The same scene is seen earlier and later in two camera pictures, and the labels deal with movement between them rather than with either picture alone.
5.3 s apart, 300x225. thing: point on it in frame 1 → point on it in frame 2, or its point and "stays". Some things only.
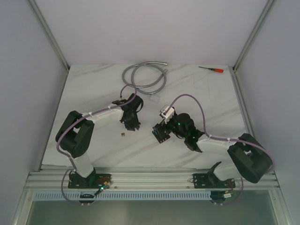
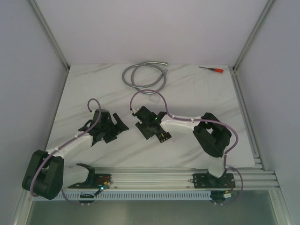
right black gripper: [173, 117] → [140, 125]
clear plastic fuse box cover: [155, 98] stays
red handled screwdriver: [219, 70] stays
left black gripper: [131, 120] → [113, 131]
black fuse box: [161, 132] stays
